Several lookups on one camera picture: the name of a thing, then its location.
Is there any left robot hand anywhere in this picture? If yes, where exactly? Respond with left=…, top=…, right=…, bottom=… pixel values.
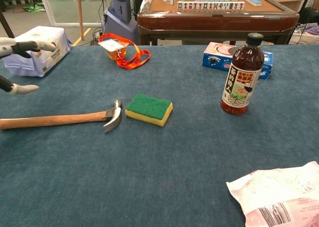
left=0, top=37, right=57, bottom=95

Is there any wooden handle claw hammer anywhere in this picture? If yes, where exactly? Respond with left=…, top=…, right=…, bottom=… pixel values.
left=0, top=99, right=123, bottom=134

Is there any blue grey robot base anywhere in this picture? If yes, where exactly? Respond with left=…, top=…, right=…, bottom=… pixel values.
left=101, top=0, right=140, bottom=45

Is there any green yellow sponge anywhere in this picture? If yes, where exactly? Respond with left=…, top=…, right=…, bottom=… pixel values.
left=125, top=93, right=173, bottom=127

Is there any white tissue pack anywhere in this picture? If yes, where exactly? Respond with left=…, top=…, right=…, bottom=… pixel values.
left=1, top=25, right=72, bottom=78

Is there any black slanted stand leg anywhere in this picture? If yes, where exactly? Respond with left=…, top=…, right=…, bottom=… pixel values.
left=0, top=10, right=15, bottom=38

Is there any wooden pole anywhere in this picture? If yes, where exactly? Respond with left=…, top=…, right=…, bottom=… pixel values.
left=76, top=0, right=85, bottom=41

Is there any face-up mahjong tile row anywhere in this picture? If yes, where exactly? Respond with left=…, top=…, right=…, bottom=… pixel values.
left=177, top=0, right=245, bottom=10

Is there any brown mahjong table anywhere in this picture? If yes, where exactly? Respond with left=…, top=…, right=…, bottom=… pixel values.
left=137, top=0, right=300, bottom=46

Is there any blue cookie box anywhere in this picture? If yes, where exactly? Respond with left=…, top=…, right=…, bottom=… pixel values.
left=201, top=41, right=274, bottom=80

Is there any dark tea bottle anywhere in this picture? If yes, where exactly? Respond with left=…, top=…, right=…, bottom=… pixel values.
left=220, top=32, right=265, bottom=115

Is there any white plastic basket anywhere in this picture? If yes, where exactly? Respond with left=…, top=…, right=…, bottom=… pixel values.
left=289, top=25, right=319, bottom=45

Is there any black tripod stand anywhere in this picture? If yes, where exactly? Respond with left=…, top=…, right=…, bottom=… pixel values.
left=296, top=0, right=315, bottom=26

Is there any white pink plastic packet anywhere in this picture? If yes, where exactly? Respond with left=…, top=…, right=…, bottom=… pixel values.
left=226, top=161, right=319, bottom=227

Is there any black floor cable bundle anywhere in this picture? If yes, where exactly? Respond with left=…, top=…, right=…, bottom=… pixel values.
left=90, top=26, right=104, bottom=45

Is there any badge with orange lanyard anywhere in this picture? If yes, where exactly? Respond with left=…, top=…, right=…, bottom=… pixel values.
left=98, top=32, right=152, bottom=70

